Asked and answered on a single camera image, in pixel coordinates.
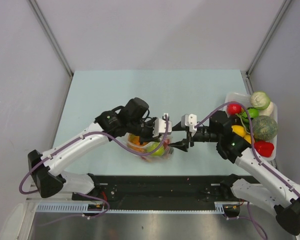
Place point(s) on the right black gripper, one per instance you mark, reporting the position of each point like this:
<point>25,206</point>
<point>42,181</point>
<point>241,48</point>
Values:
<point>183,144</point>

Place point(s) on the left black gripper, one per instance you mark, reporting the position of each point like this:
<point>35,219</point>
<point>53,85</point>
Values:
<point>150,137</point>

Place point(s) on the orange toy pineapple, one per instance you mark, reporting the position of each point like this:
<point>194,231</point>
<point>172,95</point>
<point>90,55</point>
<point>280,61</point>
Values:
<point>133,142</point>

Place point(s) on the clear zip top bag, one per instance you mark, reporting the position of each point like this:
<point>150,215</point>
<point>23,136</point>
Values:
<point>155,156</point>

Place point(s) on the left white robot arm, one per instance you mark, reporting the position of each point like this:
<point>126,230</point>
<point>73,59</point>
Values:
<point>48,168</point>

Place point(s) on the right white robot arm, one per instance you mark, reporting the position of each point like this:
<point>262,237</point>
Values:
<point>278,195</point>

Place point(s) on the red toy tomato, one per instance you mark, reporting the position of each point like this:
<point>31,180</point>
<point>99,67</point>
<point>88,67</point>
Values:
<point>234,109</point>

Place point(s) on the green toy bell pepper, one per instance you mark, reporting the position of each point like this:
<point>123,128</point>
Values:
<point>253,113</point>

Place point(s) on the green toy melon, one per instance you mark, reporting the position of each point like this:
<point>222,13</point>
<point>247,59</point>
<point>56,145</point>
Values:
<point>264,128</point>

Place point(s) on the white plastic fruit basket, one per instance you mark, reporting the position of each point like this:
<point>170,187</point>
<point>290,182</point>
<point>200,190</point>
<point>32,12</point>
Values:
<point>244,99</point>

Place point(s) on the red toy bell pepper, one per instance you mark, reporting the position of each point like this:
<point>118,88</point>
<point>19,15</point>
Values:
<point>264,148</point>

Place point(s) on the green toy cabbage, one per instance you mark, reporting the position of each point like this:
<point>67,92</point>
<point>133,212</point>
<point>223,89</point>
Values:
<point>260,100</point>

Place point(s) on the white toy radish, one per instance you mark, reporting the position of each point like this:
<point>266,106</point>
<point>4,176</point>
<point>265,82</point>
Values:
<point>267,111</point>

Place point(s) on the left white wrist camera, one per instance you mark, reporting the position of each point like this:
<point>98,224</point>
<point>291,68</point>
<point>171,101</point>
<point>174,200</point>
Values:
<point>162,126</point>

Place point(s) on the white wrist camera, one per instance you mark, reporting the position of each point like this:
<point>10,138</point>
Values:
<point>162,126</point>
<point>189,122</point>

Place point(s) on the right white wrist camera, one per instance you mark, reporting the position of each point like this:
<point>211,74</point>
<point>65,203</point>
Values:
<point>189,122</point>

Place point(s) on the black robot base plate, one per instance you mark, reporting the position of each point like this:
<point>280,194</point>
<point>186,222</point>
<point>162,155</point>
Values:
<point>161,193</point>

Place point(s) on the white slotted cable duct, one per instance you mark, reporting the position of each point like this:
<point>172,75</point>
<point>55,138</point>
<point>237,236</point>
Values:
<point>86,208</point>

